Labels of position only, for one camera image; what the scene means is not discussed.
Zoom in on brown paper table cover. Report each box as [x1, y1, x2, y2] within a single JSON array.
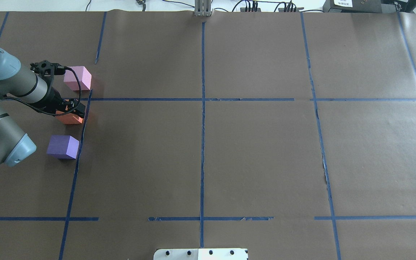
[[0, 10, 416, 260]]

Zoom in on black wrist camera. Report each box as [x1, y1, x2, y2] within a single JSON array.
[[30, 60, 66, 77]]

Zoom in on black box with label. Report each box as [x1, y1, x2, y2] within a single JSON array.
[[322, 0, 382, 13]]

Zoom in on pink block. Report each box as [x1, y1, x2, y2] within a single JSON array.
[[63, 66, 92, 91]]

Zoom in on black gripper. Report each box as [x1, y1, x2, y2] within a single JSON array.
[[42, 87, 86, 117]]

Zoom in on black camera cable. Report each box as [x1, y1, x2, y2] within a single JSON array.
[[2, 65, 83, 117]]

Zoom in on orange block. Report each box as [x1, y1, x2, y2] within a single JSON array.
[[56, 112, 84, 125]]

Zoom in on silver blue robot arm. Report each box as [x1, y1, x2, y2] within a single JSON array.
[[0, 48, 86, 167]]

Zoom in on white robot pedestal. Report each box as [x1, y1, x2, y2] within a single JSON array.
[[153, 247, 249, 260]]

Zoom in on aluminium frame post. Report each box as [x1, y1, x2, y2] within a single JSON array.
[[194, 0, 213, 17]]

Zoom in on purple block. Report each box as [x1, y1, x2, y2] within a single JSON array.
[[46, 135, 80, 160]]

